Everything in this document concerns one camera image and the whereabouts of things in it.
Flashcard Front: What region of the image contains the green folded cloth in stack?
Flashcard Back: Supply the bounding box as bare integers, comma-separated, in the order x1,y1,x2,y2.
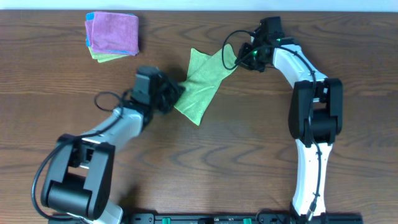
88,47,127,63

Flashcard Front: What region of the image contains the green microfiber cloth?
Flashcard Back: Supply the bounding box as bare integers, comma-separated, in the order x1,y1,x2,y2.
175,44,236,126

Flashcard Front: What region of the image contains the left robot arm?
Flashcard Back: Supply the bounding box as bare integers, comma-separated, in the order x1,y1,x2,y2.
32,72,185,223

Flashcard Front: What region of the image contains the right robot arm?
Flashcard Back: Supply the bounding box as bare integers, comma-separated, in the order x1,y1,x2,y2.
236,36,343,223

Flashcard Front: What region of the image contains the pink folded cloth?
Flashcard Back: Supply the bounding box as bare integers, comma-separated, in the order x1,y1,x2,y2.
84,11,140,57

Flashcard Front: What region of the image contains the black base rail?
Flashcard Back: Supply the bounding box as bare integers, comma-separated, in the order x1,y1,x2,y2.
48,212,364,224

